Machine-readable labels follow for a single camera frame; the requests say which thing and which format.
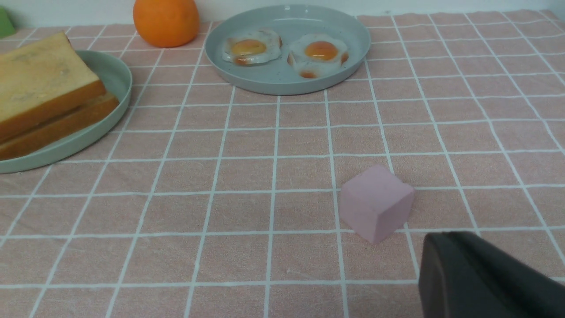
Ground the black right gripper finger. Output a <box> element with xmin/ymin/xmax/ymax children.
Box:
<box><xmin>418</xmin><ymin>231</ymin><xmax>565</xmax><ymax>318</ymax></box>

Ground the toast slice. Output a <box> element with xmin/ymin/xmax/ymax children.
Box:
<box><xmin>0</xmin><ymin>92</ymin><xmax>119</xmax><ymax>160</ymax></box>
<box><xmin>0</xmin><ymin>32</ymin><xmax>106</xmax><ymax>141</ymax></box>

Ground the pink foam cube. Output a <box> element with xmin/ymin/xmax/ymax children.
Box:
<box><xmin>338</xmin><ymin>165</ymin><xmax>415</xmax><ymax>244</ymax></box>

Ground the pink checked tablecloth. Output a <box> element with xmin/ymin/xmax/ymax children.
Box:
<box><xmin>1</xmin><ymin>10</ymin><xmax>564</xmax><ymax>318</ymax></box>

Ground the right fried egg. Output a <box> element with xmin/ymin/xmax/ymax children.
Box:
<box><xmin>287</xmin><ymin>34</ymin><xmax>349</xmax><ymax>79</ymax></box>

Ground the fried egg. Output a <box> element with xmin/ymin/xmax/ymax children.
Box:
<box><xmin>222</xmin><ymin>28</ymin><xmax>283</xmax><ymax>66</ymax></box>
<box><xmin>287</xmin><ymin>34</ymin><xmax>349</xmax><ymax>79</ymax></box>

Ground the grey egg plate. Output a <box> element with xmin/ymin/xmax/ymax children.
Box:
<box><xmin>204</xmin><ymin>4</ymin><xmax>372</xmax><ymax>96</ymax></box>

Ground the left fried egg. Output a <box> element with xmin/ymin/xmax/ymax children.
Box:
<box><xmin>222</xmin><ymin>28</ymin><xmax>283</xmax><ymax>66</ymax></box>

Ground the orange fruit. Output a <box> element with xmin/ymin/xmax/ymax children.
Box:
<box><xmin>132</xmin><ymin>0</ymin><xmax>200</xmax><ymax>48</ymax></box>

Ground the mint green centre plate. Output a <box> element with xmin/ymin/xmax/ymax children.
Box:
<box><xmin>0</xmin><ymin>50</ymin><xmax>133</xmax><ymax>174</ymax></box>

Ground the green foam cube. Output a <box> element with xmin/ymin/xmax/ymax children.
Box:
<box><xmin>0</xmin><ymin>6</ymin><xmax>16</xmax><ymax>39</ymax></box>

